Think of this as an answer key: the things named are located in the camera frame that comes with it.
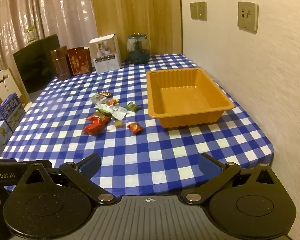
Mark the blue milk carton box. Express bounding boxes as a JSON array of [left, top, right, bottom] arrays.
[[0, 93, 25, 132]]

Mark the small red candy packet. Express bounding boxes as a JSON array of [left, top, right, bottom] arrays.
[[127, 122, 144, 135]]

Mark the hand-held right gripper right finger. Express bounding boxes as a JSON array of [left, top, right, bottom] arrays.
[[183, 153, 287, 205]]

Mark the silver snack wrapper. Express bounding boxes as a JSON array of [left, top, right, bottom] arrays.
[[110, 106, 127, 120]]

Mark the brown thermos flask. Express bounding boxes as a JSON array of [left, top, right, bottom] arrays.
[[50, 46, 72, 81]]

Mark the white cardboard box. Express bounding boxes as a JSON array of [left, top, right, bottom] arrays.
[[0, 121, 14, 158]]

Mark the dark glass jar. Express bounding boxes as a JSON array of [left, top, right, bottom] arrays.
[[127, 34, 151, 64]]

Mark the tan curtain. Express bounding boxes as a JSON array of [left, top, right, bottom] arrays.
[[90, 0, 183, 55]]

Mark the green edged snack packet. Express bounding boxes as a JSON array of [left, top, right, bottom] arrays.
[[94, 107, 112, 116]]

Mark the beige network wall plate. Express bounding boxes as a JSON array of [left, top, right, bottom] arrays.
[[237, 1, 258, 32]]

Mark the red gift box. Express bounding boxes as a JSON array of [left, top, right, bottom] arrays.
[[67, 46, 92, 75]]

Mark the beige wall socket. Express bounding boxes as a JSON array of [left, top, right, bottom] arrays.
[[197, 1, 207, 20], [190, 2, 198, 20]]

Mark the green candy packet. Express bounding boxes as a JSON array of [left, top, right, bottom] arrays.
[[125, 102, 140, 112]]

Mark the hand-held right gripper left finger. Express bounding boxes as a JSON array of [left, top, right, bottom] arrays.
[[15, 152, 117, 205]]

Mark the white product box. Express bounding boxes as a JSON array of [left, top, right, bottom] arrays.
[[89, 34, 122, 73]]

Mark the orange plastic tray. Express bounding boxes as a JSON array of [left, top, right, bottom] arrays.
[[146, 68, 235, 130]]

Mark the large red snack packet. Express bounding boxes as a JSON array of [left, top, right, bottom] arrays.
[[87, 114, 112, 124], [83, 120, 108, 135]]

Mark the blue white checkered tablecloth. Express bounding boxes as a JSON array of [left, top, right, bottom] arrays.
[[0, 53, 274, 197]]

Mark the labelled glass jar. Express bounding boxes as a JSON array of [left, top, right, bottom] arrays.
[[24, 26, 38, 43]]

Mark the pink sheer curtain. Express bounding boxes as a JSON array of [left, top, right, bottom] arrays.
[[0, 0, 98, 63]]

